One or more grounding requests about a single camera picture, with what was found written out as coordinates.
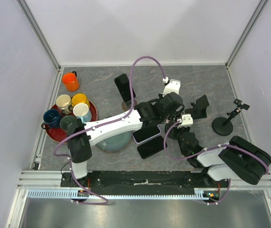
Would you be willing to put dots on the lavender case phone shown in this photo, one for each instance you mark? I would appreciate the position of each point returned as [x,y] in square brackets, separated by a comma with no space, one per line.
[146,134]

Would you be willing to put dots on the black phone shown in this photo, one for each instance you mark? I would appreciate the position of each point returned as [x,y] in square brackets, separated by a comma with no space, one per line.
[151,147]
[123,85]

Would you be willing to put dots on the black round phone stand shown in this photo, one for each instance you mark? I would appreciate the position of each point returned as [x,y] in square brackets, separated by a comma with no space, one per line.
[175,132]

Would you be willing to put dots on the black weighted phone stand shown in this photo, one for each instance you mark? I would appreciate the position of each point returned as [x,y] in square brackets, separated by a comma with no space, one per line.
[223,126]

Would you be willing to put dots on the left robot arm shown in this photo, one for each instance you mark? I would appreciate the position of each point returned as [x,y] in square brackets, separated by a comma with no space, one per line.
[82,136]

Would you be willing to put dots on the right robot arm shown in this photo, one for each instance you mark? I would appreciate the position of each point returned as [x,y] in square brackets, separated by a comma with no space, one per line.
[236,158]

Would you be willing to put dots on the black phone on wooden stand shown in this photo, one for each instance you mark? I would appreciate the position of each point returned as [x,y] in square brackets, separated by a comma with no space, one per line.
[123,85]

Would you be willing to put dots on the black folding phone stand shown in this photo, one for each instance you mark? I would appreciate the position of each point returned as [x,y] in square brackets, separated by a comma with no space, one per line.
[198,110]

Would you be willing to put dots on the teal ceramic plate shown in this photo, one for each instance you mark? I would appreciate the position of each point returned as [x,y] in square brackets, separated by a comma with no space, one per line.
[115,143]

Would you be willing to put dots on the light blue mug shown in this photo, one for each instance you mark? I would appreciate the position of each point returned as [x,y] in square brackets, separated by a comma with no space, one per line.
[82,112]

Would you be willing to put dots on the yellow mug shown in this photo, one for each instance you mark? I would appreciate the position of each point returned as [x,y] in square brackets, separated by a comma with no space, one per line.
[80,98]

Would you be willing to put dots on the dark green mug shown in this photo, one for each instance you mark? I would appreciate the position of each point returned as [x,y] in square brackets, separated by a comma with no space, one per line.
[67,120]

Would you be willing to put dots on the orange mug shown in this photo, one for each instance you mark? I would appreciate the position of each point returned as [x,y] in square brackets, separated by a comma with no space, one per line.
[70,81]

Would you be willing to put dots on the cream mug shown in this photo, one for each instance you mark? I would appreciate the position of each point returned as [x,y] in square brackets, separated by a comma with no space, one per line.
[64,104]

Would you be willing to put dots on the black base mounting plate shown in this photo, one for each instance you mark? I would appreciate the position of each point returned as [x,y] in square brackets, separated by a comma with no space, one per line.
[148,183]

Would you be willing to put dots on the red round tray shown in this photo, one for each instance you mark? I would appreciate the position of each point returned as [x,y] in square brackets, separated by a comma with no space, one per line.
[57,134]

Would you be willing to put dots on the dark blue mug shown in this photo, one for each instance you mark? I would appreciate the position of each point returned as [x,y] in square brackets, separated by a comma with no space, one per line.
[51,119]

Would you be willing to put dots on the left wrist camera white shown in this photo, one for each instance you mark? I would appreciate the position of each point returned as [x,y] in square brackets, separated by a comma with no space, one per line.
[171,85]

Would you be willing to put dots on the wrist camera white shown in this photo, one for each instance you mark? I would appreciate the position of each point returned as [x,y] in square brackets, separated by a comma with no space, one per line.
[171,85]
[185,120]

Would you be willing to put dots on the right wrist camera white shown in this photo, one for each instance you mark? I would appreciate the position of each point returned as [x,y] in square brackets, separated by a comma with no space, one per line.
[185,120]

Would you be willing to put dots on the grey cable duct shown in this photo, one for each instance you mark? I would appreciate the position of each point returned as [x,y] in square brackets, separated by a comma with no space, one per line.
[80,194]

